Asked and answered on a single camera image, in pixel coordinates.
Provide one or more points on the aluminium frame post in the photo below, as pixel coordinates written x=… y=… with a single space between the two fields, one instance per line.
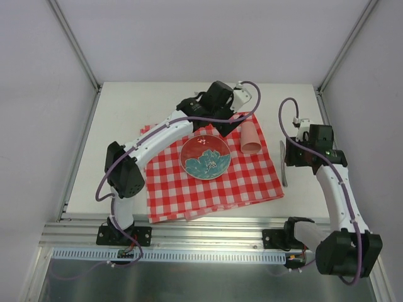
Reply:
x=347 y=44
x=73 y=42

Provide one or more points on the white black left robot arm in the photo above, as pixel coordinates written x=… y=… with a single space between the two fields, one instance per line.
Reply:
x=216 y=106

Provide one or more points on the red teal ceramic plate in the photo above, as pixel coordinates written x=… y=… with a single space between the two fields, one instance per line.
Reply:
x=205 y=157

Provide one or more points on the red white checkered cloth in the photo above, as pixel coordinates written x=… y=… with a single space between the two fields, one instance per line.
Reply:
x=172 y=194

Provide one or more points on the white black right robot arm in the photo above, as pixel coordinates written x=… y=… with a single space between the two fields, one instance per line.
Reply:
x=350 y=250

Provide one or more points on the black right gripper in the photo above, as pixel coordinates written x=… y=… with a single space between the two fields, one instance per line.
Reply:
x=291 y=154

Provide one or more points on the salmon pink plastic cup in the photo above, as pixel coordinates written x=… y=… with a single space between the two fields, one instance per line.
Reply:
x=250 y=142

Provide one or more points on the silver table knife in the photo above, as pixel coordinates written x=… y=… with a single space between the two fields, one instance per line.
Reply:
x=283 y=164

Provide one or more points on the aluminium frame post right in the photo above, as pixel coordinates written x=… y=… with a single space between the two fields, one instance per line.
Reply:
x=347 y=44

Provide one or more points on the aluminium frame post left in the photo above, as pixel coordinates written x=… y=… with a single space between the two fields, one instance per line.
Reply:
x=73 y=42

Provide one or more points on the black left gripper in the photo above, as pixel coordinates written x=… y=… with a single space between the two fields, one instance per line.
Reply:
x=227 y=119

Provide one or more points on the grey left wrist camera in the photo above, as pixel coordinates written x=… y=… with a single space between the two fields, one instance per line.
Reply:
x=241 y=96

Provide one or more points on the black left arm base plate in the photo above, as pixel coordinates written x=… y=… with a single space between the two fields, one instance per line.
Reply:
x=110 y=236

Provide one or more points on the white slotted cable duct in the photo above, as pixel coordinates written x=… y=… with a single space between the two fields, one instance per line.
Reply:
x=157 y=255

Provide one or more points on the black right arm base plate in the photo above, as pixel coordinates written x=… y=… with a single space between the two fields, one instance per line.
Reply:
x=277 y=239

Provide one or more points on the aluminium front rail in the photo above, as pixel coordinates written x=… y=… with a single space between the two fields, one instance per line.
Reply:
x=206 y=233

